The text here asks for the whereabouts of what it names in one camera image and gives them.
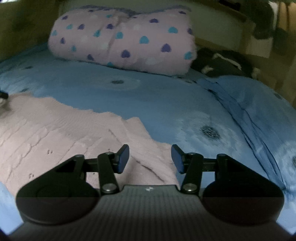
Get black white-trimmed garment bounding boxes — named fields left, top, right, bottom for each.
left=191, top=48, right=255, bottom=78

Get blue dandelion bed sheet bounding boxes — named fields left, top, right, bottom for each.
left=1, top=45, right=295, bottom=240

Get blue dandelion pillow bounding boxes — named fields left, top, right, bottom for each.
left=199, top=75, right=296, bottom=193

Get pink knitted cardigan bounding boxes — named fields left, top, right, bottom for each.
left=1, top=93, right=178, bottom=194

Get pink heart-print folded blanket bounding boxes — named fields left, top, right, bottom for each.
left=48, top=5, right=196, bottom=76

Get wooden bed frame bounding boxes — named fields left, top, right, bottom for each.
left=191, top=1, right=295, bottom=106

